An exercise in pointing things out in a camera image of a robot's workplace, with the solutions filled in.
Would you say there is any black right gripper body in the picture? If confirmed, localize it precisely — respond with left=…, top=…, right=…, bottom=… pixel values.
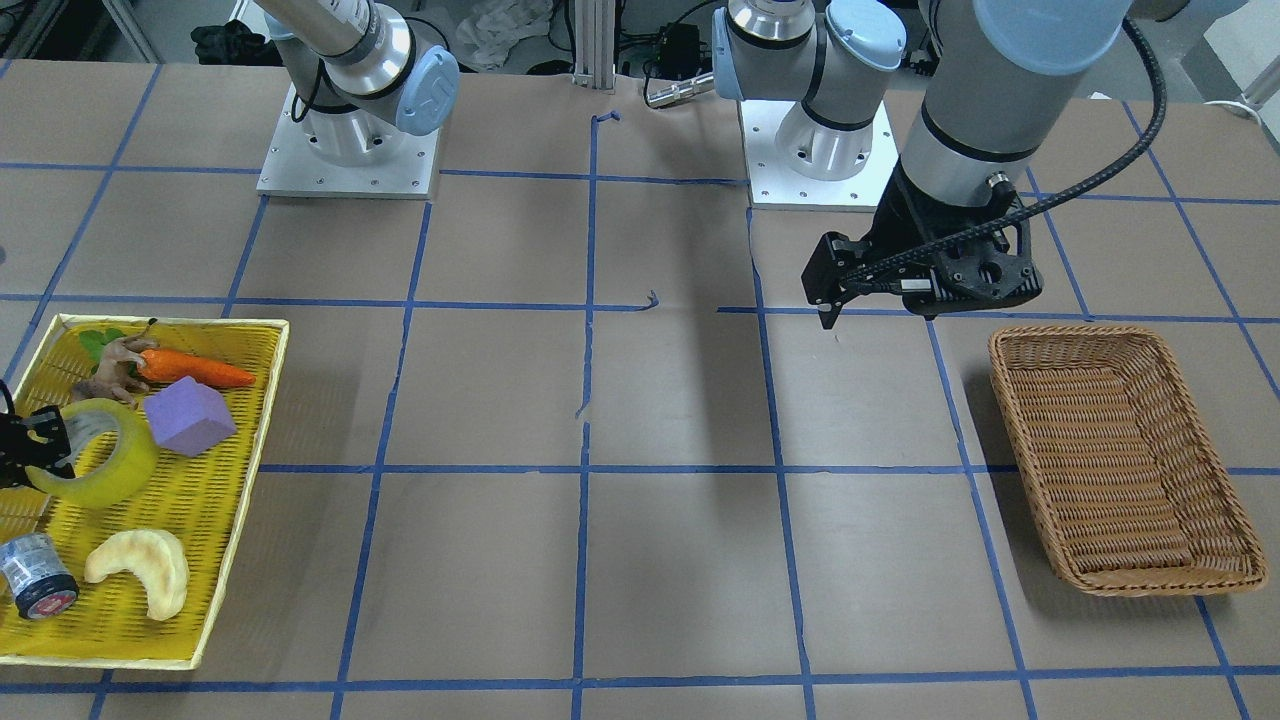
left=1, top=382, right=70, bottom=489

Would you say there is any purple foam cube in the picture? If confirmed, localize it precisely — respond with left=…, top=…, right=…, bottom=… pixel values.
left=143, top=377, right=237, bottom=457

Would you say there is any aluminium frame post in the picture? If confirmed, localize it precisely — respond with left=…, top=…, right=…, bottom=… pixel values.
left=567, top=0, right=618, bottom=94

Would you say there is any yellow tape roll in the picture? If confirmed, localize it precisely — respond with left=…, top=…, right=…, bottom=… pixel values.
left=24, top=398, right=160, bottom=509

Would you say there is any brown wicker basket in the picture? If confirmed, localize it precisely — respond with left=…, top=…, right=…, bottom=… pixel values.
left=988, top=325, right=1270, bottom=597

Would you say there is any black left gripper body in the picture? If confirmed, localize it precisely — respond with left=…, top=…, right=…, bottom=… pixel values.
left=803, top=167, right=1044, bottom=319

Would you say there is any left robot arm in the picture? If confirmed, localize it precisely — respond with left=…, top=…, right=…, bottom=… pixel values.
left=710, top=1, right=1187, bottom=329

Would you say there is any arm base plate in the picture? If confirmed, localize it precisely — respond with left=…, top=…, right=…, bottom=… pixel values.
left=256, top=86, right=443, bottom=201
left=739, top=100, right=899, bottom=213

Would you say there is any orange carrot toy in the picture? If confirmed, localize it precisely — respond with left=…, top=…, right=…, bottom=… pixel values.
left=137, top=348, right=256, bottom=389

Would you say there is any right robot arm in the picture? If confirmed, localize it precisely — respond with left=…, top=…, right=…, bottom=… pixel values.
left=259, top=1, right=461, bottom=199

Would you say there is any pale banana toy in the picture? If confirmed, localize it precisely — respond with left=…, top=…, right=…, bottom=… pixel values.
left=84, top=528, right=189, bottom=621

